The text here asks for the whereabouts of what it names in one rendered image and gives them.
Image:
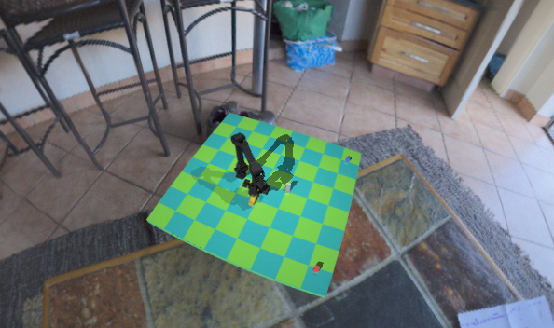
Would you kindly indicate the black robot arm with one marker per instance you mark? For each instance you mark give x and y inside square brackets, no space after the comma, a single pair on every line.
[254,168]

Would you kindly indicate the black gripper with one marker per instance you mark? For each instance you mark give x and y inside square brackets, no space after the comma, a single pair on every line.
[246,184]

